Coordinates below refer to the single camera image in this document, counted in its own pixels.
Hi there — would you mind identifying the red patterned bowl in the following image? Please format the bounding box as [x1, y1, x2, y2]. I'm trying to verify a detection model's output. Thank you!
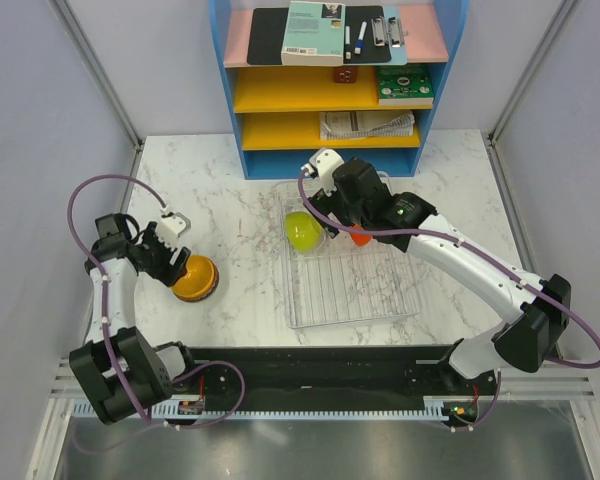
[173, 275, 219, 303]

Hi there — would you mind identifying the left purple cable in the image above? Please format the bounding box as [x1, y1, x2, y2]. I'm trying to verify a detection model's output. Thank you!
[67, 173, 174, 426]

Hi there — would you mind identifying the yellow orange bowl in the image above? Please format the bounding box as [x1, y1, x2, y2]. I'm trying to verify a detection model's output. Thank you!
[171, 255, 216, 295]

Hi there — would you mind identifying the white cable duct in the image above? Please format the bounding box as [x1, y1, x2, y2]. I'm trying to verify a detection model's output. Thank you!
[72, 395, 496, 421]

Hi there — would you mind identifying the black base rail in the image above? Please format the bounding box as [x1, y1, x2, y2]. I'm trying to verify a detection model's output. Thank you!
[140, 343, 564, 411]

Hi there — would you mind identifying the lime green bowl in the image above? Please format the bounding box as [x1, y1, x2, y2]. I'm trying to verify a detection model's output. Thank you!
[284, 211, 322, 253]

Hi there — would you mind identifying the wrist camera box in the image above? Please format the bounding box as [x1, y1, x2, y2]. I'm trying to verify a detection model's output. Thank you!
[155, 212, 191, 249]
[303, 148, 344, 181]

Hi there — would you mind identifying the blue shelf unit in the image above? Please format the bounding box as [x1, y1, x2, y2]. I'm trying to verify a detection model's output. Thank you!
[208, 1, 469, 180]

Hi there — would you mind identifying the white marker black cap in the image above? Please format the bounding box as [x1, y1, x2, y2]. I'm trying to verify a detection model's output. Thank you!
[344, 25, 352, 60]

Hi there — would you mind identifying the folded newspaper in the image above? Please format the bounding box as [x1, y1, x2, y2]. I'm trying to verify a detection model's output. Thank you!
[319, 110, 415, 140]

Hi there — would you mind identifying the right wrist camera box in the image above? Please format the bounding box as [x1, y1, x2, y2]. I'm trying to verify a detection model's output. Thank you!
[303, 148, 344, 181]

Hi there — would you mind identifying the brown small box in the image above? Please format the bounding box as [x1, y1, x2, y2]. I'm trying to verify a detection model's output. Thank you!
[333, 66, 358, 84]

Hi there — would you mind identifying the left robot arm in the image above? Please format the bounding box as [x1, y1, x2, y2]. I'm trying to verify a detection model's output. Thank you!
[69, 213, 200, 424]

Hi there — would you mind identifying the teal book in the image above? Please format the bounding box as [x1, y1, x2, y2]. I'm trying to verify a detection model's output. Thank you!
[281, 1, 346, 67]

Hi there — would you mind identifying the green book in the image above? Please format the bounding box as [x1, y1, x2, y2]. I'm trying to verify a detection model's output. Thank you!
[375, 64, 434, 106]

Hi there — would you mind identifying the white wire dish rack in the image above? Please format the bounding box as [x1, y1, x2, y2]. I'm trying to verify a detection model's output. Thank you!
[276, 169, 421, 330]

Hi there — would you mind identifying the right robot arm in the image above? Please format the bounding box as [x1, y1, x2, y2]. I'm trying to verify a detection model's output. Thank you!
[304, 150, 571, 394]

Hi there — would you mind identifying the white marker blue cap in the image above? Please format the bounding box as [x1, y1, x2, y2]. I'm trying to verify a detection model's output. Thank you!
[354, 21, 367, 55]

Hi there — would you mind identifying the black mat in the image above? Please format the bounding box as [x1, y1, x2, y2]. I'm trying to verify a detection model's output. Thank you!
[247, 5, 382, 66]

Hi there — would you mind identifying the red orange bowl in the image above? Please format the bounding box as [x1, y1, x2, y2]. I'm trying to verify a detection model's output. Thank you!
[349, 224, 373, 247]

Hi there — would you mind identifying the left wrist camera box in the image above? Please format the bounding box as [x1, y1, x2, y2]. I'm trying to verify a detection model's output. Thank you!
[155, 212, 191, 249]

